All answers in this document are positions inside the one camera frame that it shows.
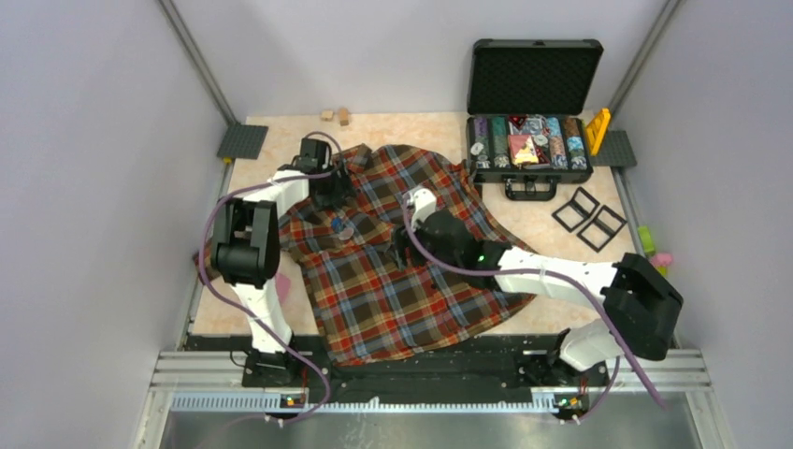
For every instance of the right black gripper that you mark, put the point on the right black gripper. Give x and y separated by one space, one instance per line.
404 240

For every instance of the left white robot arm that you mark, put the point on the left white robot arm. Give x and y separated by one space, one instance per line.
245 246

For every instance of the grey baseplate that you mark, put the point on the grey baseplate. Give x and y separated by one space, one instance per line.
615 151
242 141

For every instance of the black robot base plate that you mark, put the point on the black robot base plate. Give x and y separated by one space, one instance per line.
482 370

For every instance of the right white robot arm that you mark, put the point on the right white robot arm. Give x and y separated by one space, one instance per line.
637 307

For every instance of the black poker chip case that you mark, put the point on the black poker chip case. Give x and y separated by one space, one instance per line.
524 101

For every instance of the black brooch display tray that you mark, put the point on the black brooch display tray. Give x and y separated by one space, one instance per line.
595 224

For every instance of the blue brooch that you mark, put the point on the blue brooch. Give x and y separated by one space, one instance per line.
337 225

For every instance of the silver brooch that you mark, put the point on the silver brooch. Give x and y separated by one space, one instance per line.
346 234

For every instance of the green pink toy pieces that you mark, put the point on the green pink toy pieces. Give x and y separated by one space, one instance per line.
659 260

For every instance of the plaid flannel shirt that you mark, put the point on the plaid flannel shirt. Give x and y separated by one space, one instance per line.
365 308

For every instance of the wooden block right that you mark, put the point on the wooden block right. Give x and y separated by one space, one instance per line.
344 116

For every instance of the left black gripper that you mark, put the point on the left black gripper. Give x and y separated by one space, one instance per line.
342 189

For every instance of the right grey baseplate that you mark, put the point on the right grey baseplate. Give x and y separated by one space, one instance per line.
615 151

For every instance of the left grey baseplate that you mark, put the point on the left grey baseplate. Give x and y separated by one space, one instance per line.
242 141

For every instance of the pink metronome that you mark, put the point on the pink metronome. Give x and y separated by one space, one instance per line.
283 287

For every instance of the yellow plastic toy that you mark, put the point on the yellow plastic toy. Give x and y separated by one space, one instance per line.
596 129

